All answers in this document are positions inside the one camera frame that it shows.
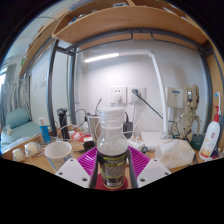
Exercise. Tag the teal pillow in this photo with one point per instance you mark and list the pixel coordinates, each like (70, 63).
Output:
(17, 117)

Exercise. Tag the steel cup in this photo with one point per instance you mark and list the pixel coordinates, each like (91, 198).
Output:
(92, 128)

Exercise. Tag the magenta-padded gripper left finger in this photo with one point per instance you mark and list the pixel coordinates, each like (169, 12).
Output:
(71, 171)

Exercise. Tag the striped grey curtain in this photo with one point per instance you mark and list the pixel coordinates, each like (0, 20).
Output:
(15, 98)

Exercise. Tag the small black box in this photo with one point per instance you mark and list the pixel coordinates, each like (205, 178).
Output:
(88, 144)

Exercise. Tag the black electric shaver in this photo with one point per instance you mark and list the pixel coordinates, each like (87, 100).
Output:
(63, 121)

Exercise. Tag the dark grey metal frame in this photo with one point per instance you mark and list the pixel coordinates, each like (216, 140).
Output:
(50, 90)

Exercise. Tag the white pump bottle red top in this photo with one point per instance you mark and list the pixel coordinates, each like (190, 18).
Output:
(210, 138)

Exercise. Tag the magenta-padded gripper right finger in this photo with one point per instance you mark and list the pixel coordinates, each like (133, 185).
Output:
(155, 170)

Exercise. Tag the teal bed mattress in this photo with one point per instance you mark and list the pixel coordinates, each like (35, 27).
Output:
(20, 135)

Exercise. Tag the white wall socket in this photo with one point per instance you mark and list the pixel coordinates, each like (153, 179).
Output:
(118, 95)
(141, 96)

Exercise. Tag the long wooden wall shelf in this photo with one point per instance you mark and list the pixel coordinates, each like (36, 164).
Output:
(38, 45)

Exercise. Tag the black charger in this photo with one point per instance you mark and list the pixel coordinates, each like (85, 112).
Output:
(128, 129)

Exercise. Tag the wooden tree figurine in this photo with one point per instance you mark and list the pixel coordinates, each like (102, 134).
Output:
(190, 113)

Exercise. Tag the wooden shelf unit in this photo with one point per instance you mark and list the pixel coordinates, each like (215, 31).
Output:
(126, 21)

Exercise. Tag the white power strip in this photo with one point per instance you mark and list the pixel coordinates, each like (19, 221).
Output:
(136, 144)

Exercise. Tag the blue tube with white cap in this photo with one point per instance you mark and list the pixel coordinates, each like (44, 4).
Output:
(44, 131)

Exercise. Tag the clear bottle with dark label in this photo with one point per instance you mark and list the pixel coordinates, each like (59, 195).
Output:
(111, 160)

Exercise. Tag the white wall box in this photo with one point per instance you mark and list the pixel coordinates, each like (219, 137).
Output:
(174, 97)

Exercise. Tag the white desk lamp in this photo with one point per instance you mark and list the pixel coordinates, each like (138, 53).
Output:
(100, 57)

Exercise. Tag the cream mug with blue patches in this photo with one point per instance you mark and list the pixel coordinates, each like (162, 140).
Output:
(56, 156)

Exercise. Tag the blue squeeze bottle white nozzle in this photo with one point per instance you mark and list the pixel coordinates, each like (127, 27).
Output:
(218, 98)

